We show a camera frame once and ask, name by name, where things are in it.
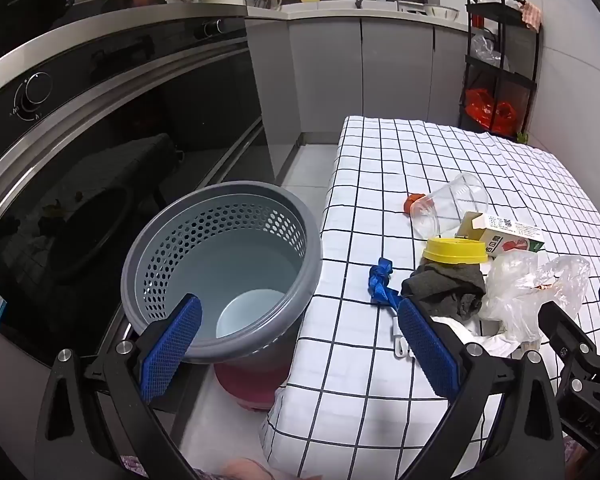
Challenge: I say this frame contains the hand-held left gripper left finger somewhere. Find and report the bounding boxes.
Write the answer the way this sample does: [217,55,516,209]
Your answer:
[34,294,203,480]

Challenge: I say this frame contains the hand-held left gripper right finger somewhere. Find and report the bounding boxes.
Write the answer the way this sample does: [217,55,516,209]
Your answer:
[396,297,566,480]

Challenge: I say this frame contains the white plastic hook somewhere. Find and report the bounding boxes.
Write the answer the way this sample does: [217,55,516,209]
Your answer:
[392,317,416,359]

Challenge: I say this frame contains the clear plastic bag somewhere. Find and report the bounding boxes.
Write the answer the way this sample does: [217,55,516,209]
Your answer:
[477,250,592,343]

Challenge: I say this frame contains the white tissue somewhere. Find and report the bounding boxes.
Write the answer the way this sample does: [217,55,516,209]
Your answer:
[432,316,523,359]

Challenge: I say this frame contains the grey cloth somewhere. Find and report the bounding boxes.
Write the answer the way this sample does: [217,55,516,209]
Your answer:
[401,261,487,322]

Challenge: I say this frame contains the grey perforated waste basket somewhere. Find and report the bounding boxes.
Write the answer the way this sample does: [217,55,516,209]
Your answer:
[121,182,323,366]

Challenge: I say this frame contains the blue ribbon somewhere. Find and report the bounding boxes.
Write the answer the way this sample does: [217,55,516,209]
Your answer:
[367,257,403,311]

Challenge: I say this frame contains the yellow round lid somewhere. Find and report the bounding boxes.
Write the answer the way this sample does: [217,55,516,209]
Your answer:
[421,237,489,264]

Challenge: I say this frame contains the red plastic stool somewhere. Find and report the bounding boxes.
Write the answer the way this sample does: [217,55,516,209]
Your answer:
[214,355,293,411]

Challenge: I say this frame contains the white green paper carton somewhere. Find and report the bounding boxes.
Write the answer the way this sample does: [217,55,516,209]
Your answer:
[454,211,546,259]

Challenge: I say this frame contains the person's leg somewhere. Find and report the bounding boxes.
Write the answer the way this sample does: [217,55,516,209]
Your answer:
[190,456,283,480]

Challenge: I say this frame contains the small red crumpled wrapper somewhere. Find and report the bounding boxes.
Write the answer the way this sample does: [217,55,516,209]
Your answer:
[404,193,431,216]

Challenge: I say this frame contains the clear plastic cup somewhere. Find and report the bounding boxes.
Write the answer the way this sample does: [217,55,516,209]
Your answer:
[410,172,489,239]

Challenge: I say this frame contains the white black checked tablecloth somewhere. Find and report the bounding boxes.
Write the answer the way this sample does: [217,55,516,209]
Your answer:
[260,116,600,480]

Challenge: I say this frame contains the red plastic bag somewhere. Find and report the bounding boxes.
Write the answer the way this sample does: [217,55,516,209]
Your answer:
[491,101,519,136]
[464,87,496,131]

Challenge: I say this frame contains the black built-in oven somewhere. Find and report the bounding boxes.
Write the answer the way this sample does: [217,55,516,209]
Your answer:
[0,15,271,371]

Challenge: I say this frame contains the black shelf trolley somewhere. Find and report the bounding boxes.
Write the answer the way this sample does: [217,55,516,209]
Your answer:
[457,0,541,137]

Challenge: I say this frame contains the clear bag on shelf trolley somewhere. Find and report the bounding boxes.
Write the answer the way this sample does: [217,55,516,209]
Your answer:
[470,32,511,68]

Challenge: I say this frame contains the large round oven knob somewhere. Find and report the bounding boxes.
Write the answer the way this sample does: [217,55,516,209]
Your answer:
[15,72,53,122]

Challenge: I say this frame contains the red checked cloth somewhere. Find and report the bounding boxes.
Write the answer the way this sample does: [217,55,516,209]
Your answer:
[520,1,543,31]

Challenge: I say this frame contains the grey kitchen cabinets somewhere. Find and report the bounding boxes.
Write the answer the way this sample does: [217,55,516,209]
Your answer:
[245,12,473,146]

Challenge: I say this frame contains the small round stove knob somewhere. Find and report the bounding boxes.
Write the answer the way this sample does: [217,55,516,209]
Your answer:
[195,19,226,41]

